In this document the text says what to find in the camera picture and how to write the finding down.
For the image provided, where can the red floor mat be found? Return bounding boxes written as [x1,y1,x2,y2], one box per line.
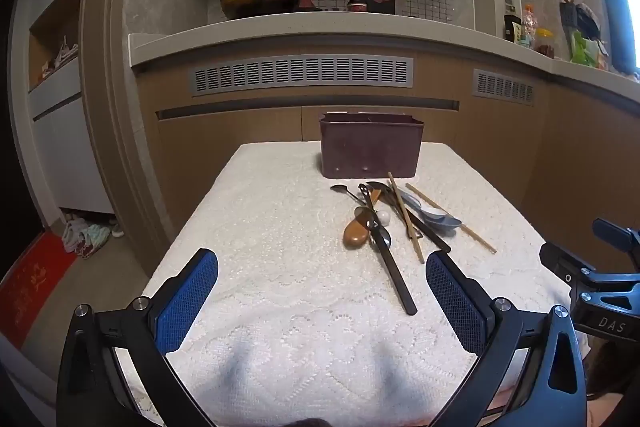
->
[0,232,78,348]

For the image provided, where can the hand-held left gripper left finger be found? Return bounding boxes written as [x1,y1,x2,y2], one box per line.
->
[56,248,221,427]

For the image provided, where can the white storage cabinet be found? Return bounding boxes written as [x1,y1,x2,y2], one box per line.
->
[10,0,116,215]

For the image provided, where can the pile of slippers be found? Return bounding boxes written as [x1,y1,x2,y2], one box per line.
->
[60,214,123,260]

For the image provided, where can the light blue spoon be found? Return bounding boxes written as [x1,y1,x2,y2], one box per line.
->
[400,193,463,235]

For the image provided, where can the short grey vent grille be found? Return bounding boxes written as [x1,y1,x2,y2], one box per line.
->
[472,68,535,107]

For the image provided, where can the red-filled jar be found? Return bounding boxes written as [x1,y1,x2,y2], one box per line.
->
[534,28,556,58]

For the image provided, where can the dark shovel-shaped spoon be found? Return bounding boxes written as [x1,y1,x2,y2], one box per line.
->
[365,180,452,254]

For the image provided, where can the white lace tablecloth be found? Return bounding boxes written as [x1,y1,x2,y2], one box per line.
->
[112,141,576,427]

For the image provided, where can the small dark metal spoon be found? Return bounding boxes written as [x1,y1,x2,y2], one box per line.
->
[330,184,362,204]

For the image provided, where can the black-handled metal spoon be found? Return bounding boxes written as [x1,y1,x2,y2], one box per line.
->
[369,207,418,316]

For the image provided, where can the green packages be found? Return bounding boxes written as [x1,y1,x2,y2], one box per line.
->
[570,32,608,70]

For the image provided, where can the wooden chopstick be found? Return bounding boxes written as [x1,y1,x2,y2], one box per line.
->
[405,183,498,255]
[388,172,426,264]

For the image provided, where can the metal spoon with slotted handle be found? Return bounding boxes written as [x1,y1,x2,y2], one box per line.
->
[354,183,377,224]

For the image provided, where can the dark food packet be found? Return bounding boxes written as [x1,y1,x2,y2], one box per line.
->
[502,14,522,42]

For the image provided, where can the brown wooden spoon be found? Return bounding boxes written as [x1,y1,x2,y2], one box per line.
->
[342,188,393,250]

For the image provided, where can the beige kitchen countertop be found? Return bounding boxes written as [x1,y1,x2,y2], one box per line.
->
[127,12,640,88]

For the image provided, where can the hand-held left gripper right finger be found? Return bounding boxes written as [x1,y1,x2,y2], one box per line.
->
[426,251,588,427]

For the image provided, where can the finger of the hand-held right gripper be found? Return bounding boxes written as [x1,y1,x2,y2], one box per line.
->
[539,241,602,304]
[592,217,640,253]

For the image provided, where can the maroon plastic utensil holder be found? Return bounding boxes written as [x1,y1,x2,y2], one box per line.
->
[319,111,425,180]

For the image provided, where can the beige door frame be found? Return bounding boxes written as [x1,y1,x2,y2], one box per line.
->
[82,0,173,258]

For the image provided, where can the shelf clutter of papers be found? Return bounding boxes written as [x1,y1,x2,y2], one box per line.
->
[40,36,81,80]

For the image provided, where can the long grey vent grille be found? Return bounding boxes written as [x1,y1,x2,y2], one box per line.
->
[189,55,415,97]

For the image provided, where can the wooden kitchen cabinet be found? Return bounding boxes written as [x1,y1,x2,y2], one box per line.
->
[134,57,640,268]

